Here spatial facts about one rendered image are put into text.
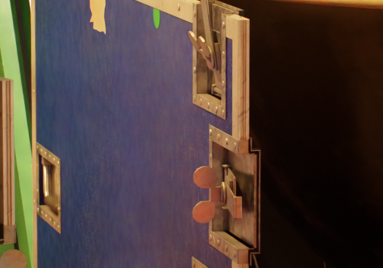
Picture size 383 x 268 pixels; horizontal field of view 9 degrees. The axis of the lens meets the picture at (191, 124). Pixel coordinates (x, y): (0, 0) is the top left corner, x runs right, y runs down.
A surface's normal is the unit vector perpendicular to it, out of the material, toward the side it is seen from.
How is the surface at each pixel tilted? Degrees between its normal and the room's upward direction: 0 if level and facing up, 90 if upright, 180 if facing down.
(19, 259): 87
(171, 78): 90
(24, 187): 76
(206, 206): 100
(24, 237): 90
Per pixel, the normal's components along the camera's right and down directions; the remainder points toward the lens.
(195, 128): -0.96, 0.04
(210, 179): 0.23, 0.32
